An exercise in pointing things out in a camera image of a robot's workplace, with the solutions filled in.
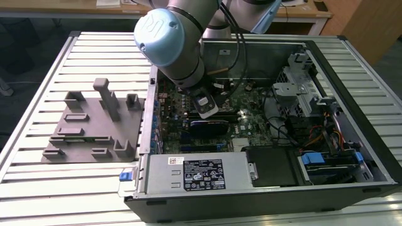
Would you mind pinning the grey parts rack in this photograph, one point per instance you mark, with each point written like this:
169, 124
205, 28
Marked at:
93, 146

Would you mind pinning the black office chair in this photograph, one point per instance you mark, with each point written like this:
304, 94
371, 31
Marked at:
19, 47

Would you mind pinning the black plastic shroud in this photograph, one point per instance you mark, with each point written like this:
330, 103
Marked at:
272, 164

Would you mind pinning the hard disk in blue carrier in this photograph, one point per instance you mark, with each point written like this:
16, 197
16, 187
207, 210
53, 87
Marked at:
314, 160

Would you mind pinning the blue plastic clip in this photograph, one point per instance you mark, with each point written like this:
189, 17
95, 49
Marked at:
358, 160

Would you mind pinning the wooden cabinet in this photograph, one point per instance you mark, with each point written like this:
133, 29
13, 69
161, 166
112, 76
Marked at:
370, 23

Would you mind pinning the silver disk bay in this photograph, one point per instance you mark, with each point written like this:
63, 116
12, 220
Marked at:
367, 174

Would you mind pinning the black graphics card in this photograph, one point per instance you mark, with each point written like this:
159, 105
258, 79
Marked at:
208, 129

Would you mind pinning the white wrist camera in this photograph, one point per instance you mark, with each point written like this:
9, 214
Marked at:
205, 106

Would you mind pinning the silver power supply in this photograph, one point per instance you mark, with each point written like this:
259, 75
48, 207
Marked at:
163, 174

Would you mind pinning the wooden desk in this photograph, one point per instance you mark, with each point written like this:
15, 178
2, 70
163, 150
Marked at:
63, 9

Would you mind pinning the blue case latch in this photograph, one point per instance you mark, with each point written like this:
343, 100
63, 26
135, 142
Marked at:
124, 177

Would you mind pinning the silver drive cage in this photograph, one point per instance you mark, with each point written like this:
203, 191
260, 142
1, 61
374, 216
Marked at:
288, 90

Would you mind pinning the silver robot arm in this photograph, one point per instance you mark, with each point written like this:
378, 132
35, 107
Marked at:
169, 42

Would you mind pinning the black phone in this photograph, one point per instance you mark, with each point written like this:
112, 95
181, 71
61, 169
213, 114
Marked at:
320, 6

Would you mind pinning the green motherboard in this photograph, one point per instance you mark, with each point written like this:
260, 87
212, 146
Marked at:
254, 122

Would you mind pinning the silver heatsink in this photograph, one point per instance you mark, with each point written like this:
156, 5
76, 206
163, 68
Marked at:
239, 144

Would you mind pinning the black PC case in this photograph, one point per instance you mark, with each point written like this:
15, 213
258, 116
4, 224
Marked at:
219, 209

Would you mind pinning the small white box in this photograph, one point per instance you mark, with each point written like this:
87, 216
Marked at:
129, 2

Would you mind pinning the grey metal foot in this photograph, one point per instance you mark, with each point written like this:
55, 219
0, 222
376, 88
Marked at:
4, 87

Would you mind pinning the green RAM stick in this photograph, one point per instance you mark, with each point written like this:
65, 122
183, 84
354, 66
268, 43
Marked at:
77, 140

